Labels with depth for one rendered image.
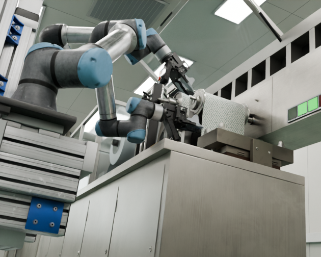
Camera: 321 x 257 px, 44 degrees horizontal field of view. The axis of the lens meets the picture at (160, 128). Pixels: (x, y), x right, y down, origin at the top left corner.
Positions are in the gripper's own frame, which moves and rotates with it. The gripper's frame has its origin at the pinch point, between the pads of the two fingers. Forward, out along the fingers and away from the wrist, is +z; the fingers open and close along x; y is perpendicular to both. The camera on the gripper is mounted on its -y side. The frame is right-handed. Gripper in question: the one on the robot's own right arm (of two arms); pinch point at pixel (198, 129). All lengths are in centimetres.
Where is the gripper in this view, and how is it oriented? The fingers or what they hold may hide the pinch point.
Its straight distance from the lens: 182.5
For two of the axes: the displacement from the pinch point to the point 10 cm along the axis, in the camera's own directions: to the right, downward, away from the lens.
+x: -4.3, 2.9, 8.6
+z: 9.0, 2.6, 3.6
